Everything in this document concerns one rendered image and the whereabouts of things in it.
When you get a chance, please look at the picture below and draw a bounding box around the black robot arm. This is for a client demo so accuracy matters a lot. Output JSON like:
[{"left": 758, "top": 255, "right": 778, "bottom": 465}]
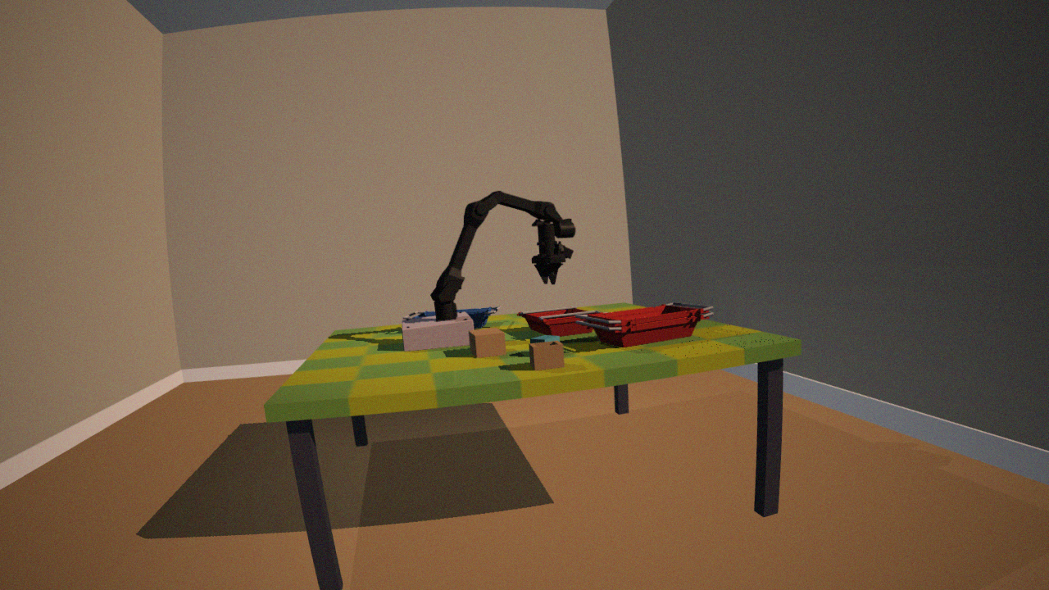
[{"left": 430, "top": 191, "right": 576, "bottom": 322}]

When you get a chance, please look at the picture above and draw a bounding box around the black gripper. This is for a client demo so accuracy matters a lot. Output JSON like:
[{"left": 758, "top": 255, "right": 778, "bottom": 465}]
[{"left": 532, "top": 238, "right": 566, "bottom": 285}]

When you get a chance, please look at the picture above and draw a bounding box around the tan rectangular block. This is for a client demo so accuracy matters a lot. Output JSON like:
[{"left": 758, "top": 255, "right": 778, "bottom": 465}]
[{"left": 468, "top": 328, "right": 506, "bottom": 357}]

